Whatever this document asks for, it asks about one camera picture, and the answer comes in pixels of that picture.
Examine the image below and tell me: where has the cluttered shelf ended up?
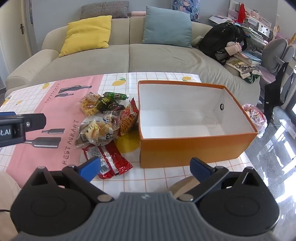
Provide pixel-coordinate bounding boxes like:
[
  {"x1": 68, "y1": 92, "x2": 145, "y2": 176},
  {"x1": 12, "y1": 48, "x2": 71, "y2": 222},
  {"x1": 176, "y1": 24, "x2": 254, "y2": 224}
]
[{"x1": 208, "y1": 0, "x2": 279, "y2": 45}]

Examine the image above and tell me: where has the red snack packet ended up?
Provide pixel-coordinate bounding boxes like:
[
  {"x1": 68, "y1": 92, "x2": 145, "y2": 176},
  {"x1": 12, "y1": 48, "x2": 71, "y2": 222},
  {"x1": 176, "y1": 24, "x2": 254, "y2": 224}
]
[
  {"x1": 102, "y1": 141, "x2": 134, "y2": 176},
  {"x1": 83, "y1": 145, "x2": 116, "y2": 179}
]

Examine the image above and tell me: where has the stack of books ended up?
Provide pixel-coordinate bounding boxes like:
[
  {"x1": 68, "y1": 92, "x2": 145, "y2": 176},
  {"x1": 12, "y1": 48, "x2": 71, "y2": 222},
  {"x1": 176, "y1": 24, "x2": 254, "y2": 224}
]
[{"x1": 225, "y1": 51, "x2": 263, "y2": 67}]

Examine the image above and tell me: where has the pink and white checked tablecloth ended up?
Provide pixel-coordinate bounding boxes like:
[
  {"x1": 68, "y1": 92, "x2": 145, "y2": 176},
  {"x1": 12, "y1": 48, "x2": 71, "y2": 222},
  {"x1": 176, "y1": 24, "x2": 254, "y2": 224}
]
[{"x1": 0, "y1": 72, "x2": 258, "y2": 205}]

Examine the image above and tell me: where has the printed tote bag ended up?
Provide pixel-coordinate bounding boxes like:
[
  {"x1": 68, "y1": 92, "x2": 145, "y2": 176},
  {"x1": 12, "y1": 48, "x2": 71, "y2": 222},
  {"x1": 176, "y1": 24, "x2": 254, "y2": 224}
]
[{"x1": 226, "y1": 59, "x2": 262, "y2": 84}]

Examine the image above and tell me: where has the grey checkered pillow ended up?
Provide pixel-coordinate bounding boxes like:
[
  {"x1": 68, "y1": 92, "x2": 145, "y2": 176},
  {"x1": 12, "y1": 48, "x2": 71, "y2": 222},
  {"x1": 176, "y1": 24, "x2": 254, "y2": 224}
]
[{"x1": 80, "y1": 1, "x2": 129, "y2": 20}]

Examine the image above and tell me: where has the clear bag of pastries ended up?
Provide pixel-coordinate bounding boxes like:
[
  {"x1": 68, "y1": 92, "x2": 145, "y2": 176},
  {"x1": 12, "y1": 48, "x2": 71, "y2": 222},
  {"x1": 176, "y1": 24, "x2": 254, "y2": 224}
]
[{"x1": 75, "y1": 111, "x2": 122, "y2": 147}]

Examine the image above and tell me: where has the orange cardboard box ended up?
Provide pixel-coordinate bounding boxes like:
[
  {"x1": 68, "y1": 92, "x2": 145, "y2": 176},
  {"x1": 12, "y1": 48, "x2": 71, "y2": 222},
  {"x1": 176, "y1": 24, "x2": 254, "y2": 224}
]
[{"x1": 138, "y1": 80, "x2": 258, "y2": 169}]

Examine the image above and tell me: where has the red bag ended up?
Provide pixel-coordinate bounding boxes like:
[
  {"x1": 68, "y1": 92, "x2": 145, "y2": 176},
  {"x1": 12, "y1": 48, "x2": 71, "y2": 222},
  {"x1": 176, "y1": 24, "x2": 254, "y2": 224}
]
[{"x1": 238, "y1": 3, "x2": 246, "y2": 24}]

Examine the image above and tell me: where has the yellow pillow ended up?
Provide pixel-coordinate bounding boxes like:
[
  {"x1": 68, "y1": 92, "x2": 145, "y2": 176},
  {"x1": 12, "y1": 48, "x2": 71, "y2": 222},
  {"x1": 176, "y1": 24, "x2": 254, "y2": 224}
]
[{"x1": 58, "y1": 15, "x2": 113, "y2": 58}]

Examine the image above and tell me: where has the green sausage stick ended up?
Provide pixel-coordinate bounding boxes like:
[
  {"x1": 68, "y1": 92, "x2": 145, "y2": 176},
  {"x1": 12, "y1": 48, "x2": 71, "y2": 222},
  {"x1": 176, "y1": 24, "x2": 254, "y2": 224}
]
[{"x1": 103, "y1": 92, "x2": 129, "y2": 101}]

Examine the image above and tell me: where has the grey office chair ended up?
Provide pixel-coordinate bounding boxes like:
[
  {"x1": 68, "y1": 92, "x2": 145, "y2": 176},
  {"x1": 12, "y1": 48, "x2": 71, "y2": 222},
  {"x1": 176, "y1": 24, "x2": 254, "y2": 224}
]
[{"x1": 262, "y1": 38, "x2": 296, "y2": 82}]

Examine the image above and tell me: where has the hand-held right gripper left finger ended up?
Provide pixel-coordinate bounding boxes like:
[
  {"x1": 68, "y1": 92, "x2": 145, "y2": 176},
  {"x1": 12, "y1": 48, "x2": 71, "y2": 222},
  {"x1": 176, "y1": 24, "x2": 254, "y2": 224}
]
[{"x1": 30, "y1": 156, "x2": 114, "y2": 202}]

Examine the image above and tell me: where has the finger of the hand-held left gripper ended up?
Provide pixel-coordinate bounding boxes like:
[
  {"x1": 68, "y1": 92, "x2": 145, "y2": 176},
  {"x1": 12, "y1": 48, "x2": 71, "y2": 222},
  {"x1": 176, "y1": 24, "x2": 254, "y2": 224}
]
[{"x1": 23, "y1": 113, "x2": 47, "y2": 138}]

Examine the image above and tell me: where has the black backpack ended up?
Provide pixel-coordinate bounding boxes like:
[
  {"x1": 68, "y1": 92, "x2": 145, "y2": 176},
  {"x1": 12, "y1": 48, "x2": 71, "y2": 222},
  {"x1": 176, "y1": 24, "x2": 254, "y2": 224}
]
[{"x1": 199, "y1": 22, "x2": 248, "y2": 65}]

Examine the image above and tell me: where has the beige sofa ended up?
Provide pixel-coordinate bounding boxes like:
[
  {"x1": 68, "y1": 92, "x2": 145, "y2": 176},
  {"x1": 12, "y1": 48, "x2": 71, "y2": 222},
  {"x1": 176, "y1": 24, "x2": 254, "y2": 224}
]
[{"x1": 5, "y1": 16, "x2": 261, "y2": 107}]

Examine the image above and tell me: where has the dark green snack packet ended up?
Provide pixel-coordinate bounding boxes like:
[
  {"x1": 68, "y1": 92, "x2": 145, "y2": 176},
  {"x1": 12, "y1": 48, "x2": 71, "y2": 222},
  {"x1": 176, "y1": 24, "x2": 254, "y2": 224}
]
[{"x1": 96, "y1": 97, "x2": 112, "y2": 112}]

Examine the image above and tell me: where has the dark brown snack packet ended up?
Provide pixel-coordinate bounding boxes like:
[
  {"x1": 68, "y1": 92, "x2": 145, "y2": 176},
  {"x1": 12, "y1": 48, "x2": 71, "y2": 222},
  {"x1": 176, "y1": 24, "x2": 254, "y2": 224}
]
[{"x1": 105, "y1": 103, "x2": 125, "y2": 114}]

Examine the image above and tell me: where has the pink plastic bag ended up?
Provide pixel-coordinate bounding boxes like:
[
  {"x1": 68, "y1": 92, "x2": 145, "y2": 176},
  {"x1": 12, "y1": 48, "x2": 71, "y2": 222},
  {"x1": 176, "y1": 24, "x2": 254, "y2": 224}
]
[{"x1": 242, "y1": 103, "x2": 268, "y2": 139}]

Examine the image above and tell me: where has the black garment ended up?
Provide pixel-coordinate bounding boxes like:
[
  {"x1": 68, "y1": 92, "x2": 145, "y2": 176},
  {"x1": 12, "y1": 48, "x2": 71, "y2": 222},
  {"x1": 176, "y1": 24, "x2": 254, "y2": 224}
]
[{"x1": 263, "y1": 62, "x2": 289, "y2": 119}]

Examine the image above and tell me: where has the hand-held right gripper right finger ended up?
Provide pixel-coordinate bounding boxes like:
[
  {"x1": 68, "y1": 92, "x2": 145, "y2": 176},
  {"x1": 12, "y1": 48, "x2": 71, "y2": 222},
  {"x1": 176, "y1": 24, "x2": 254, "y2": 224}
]
[{"x1": 179, "y1": 157, "x2": 260, "y2": 202}]

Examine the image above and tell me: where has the yellow snack packet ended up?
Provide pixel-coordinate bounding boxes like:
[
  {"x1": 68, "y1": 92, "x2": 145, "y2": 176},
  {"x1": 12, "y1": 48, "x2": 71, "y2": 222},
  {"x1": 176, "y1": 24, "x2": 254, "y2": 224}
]
[{"x1": 80, "y1": 92, "x2": 102, "y2": 116}]

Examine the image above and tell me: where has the blue pillow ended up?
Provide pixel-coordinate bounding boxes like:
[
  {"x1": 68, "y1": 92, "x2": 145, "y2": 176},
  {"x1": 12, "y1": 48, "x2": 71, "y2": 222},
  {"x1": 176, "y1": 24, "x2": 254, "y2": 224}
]
[{"x1": 142, "y1": 6, "x2": 193, "y2": 49}]

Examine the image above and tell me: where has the wall poster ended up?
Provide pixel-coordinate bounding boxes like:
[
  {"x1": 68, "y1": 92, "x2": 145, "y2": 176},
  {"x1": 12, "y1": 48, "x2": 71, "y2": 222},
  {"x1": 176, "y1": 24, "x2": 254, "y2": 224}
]
[{"x1": 171, "y1": 0, "x2": 201, "y2": 16}]

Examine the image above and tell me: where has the orange stick snack bag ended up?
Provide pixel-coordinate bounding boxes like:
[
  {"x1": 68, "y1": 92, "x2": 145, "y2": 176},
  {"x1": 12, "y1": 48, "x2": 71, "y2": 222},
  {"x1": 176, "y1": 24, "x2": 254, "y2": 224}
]
[{"x1": 119, "y1": 98, "x2": 139, "y2": 137}]

